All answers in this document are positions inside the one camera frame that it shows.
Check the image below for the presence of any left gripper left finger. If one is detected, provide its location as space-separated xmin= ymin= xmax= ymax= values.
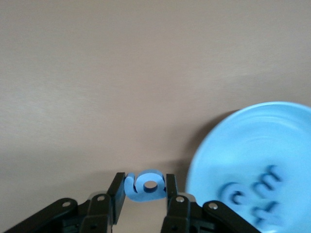
xmin=3 ymin=172 xmax=127 ymax=233

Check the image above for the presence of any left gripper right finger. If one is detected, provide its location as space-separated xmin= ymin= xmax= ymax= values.
xmin=159 ymin=173 xmax=267 ymax=233

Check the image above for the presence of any blue foam number 6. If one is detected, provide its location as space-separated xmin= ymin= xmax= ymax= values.
xmin=123 ymin=168 xmax=167 ymax=203

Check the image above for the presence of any blue foam letter C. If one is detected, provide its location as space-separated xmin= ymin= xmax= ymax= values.
xmin=219 ymin=181 xmax=246 ymax=207

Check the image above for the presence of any blue foam letter X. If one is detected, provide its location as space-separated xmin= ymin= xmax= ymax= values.
xmin=252 ymin=200 xmax=284 ymax=227

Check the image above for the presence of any blue foam letter E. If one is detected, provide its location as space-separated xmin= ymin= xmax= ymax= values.
xmin=252 ymin=164 xmax=284 ymax=195

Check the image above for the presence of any blue round plate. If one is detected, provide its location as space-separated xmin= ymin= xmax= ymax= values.
xmin=185 ymin=101 xmax=311 ymax=233

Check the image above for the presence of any brown table cover sheet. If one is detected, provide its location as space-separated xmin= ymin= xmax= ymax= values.
xmin=0 ymin=0 xmax=311 ymax=233

